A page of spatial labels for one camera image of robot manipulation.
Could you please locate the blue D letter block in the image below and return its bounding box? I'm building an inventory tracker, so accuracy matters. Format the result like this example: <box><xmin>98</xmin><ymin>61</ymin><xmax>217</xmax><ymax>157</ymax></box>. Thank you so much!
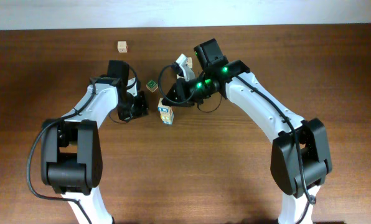
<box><xmin>160</xmin><ymin>111</ymin><xmax>174</xmax><ymax>122</ymax></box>

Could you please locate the yellow edged wooden block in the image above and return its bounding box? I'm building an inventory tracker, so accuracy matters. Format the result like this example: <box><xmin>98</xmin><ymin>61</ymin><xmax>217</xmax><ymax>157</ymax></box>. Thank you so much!
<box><xmin>163</xmin><ymin>120</ymin><xmax>172</xmax><ymax>125</ymax></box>

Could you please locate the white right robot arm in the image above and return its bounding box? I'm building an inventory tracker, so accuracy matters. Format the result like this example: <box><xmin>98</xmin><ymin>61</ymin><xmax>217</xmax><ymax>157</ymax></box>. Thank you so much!
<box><xmin>164</xmin><ymin>55</ymin><xmax>332</xmax><ymax>223</ymax></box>

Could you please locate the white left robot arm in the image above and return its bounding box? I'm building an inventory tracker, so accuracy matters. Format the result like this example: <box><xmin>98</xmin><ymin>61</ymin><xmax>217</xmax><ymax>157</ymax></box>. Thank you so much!
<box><xmin>35</xmin><ymin>75</ymin><xmax>148</xmax><ymax>223</ymax></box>

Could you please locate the wooden block upper pair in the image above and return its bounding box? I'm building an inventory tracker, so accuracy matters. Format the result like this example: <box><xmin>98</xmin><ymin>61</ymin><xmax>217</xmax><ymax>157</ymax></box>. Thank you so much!
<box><xmin>186</xmin><ymin>57</ymin><xmax>193</xmax><ymax>68</ymax></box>

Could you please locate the green B letter block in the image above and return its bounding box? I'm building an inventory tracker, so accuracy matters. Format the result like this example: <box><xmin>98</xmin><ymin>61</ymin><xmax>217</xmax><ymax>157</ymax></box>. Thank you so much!
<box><xmin>146</xmin><ymin>80</ymin><xmax>158</xmax><ymax>93</ymax></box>

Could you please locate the plain wooden block far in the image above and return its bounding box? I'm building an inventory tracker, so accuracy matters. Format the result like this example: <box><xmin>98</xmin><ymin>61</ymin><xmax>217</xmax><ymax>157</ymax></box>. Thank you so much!
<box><xmin>117</xmin><ymin>41</ymin><xmax>128</xmax><ymax>53</ymax></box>

